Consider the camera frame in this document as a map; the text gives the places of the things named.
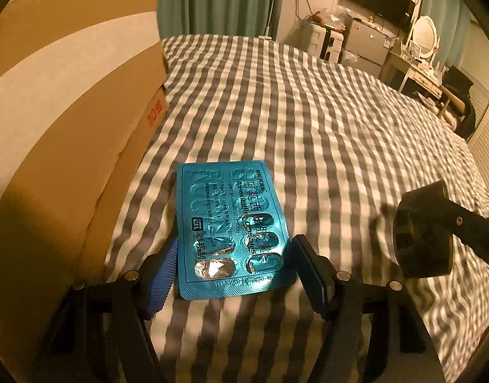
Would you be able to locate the checkered bed sheet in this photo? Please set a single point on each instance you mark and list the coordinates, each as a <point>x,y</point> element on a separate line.
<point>342,148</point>

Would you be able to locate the blue pill blister pack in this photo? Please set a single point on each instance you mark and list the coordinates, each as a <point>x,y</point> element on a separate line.
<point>233,234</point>

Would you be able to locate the white dressing table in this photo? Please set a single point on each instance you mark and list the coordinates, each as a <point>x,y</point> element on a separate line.
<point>398,71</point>

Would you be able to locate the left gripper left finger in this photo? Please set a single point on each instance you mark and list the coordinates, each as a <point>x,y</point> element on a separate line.
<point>99,331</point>

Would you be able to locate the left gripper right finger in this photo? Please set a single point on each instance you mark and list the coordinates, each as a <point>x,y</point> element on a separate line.
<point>400,348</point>

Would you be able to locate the white suitcase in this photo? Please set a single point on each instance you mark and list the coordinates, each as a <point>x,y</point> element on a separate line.
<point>323,42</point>

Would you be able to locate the silver mini fridge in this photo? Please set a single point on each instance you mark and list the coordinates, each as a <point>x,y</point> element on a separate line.
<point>364,46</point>

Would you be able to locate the louvered wardrobe doors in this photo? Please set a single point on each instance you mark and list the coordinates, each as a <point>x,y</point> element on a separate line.
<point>475,65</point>

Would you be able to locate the wooden chair with clothes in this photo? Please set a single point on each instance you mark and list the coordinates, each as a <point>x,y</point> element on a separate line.
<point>454,107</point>

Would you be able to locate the brown cardboard box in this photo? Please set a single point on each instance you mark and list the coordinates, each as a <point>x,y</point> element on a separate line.
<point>82,91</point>

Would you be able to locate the oval vanity mirror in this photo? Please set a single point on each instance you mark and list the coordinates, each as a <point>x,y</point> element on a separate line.
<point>424,35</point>

